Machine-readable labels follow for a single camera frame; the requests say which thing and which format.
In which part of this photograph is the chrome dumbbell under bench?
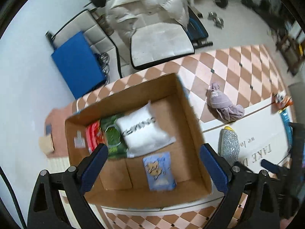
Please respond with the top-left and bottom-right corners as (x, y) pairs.
(98, 53), (110, 84)

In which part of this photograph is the dark smartphone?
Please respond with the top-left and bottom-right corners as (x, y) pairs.
(45, 124), (52, 135)

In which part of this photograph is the white leather bench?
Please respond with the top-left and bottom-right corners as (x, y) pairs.
(52, 9), (123, 82)

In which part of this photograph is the long blue snack packet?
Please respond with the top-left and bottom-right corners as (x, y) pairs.
(279, 108), (293, 148)

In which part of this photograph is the white packaged towel pillow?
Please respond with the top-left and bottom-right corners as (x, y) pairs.
(116, 102), (176, 158)

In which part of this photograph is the blue foam pad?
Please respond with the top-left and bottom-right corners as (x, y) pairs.
(51, 32), (107, 99)

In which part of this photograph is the silver yellow scrub sponge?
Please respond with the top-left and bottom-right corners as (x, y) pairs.
(219, 126), (240, 166)

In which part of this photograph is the black barbell weight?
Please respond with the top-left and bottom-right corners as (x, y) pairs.
(214, 0), (229, 9)

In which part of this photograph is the brown cardboard box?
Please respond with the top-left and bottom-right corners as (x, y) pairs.
(65, 73), (212, 209)

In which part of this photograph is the lilac knotted cloth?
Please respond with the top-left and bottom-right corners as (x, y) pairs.
(207, 82), (245, 122)

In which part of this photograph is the blue cartoon tissue pack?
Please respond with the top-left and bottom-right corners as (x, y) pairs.
(143, 152), (176, 191)

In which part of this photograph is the green snack packet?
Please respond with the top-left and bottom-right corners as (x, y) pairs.
(100, 114), (128, 159)

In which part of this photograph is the white padded chair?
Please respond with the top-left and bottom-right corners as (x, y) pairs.
(130, 22), (195, 70)

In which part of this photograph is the orange snack bag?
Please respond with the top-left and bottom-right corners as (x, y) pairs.
(272, 92), (293, 112)

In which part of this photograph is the red snack packet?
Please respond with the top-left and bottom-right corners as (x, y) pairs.
(85, 120), (105, 154)

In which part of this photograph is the beige folded cloth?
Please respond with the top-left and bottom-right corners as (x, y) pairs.
(38, 134), (54, 155)

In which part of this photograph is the white puffer jacket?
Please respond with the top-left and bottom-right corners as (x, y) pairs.
(105, 0), (189, 46)

